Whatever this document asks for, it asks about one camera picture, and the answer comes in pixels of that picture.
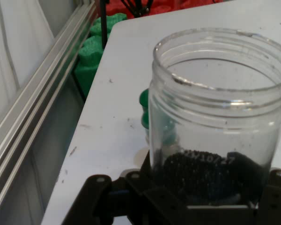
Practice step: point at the aluminium rail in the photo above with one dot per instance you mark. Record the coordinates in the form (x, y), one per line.
(37, 98)

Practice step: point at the clear jar with black seeds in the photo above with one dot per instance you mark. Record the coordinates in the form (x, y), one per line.
(213, 112)

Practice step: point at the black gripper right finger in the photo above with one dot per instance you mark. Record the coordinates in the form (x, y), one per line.
(275, 201)

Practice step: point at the red foam block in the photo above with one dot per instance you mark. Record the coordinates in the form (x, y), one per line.
(117, 9)

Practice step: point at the green foam mat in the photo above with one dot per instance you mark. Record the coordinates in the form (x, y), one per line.
(89, 56)

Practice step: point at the black tripod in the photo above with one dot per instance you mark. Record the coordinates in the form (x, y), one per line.
(104, 23)

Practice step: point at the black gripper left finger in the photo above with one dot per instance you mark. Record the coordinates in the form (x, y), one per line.
(98, 199)

